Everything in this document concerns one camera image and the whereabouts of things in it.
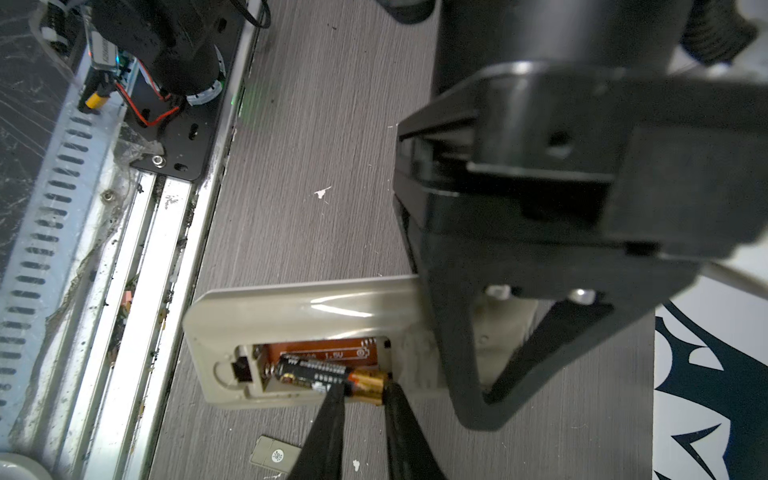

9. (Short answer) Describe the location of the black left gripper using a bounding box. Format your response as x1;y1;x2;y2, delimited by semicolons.
395;62;767;300

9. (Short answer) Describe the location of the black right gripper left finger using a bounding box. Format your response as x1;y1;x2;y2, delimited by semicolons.
287;385;345;480

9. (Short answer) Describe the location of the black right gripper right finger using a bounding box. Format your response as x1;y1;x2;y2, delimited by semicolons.
383;382;446;480

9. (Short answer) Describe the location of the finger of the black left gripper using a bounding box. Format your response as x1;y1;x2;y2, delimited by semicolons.
422;263;699;431

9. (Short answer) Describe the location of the grey remote battery cover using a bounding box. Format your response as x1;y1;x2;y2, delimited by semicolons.
249;435;301;475

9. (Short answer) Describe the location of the gold black AA battery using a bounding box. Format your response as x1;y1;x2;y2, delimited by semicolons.
269;354;389;406

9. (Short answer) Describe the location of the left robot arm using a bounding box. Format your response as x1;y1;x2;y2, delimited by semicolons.
383;1;767;431

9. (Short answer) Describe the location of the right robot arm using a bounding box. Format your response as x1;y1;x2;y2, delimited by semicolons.
1;1;436;479

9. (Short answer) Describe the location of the white slotted cable duct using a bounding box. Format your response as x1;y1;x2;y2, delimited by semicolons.
0;71;139;451

